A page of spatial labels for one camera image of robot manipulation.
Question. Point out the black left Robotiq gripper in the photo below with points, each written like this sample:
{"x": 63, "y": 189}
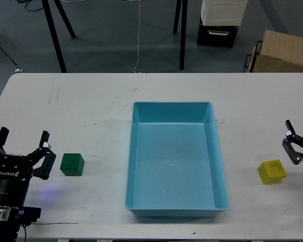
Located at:
{"x": 16, "y": 171}

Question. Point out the yellow wooden block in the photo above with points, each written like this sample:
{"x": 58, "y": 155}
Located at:
{"x": 271, "y": 172}

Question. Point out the green wooden block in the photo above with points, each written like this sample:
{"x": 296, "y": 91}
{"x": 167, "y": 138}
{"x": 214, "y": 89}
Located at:
{"x": 72, "y": 164}

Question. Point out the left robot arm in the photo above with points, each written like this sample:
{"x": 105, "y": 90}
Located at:
{"x": 12, "y": 219}

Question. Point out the white appliance box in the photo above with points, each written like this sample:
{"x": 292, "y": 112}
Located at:
{"x": 222, "y": 13}

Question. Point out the light blue plastic bin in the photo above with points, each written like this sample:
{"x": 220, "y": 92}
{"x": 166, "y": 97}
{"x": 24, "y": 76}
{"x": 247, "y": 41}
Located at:
{"x": 175, "y": 167}

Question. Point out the black stand leg right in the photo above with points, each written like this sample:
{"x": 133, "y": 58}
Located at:
{"x": 181, "y": 14}

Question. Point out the plywood box with handles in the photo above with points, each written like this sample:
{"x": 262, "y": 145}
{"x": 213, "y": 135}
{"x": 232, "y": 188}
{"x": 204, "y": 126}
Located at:
{"x": 276, "y": 53}

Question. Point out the black box with handle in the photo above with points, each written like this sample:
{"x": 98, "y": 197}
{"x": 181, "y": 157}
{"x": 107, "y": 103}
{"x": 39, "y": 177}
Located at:
{"x": 217, "y": 36}

